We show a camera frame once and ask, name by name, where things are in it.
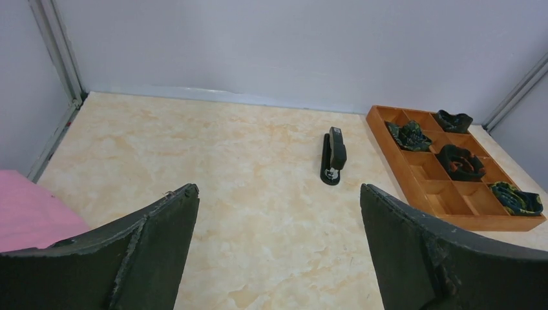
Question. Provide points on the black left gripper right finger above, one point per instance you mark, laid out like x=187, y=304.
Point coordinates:
x=422, y=262

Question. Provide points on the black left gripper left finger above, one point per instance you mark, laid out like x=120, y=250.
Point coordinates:
x=134, y=262

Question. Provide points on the black stapler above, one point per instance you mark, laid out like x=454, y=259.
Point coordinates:
x=334, y=157

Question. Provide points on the wooden compartment tray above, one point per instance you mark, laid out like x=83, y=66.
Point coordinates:
x=470, y=205

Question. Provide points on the blue green rolled sock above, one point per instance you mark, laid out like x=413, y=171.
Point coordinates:
x=515, y=201

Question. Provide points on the pink cloth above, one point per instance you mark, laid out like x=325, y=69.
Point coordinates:
x=32, y=217

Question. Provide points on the green camouflage rolled sock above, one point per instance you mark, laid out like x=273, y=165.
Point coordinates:
x=409, y=137

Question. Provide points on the dark rolled sock back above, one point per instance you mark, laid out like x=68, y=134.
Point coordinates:
x=454, y=123

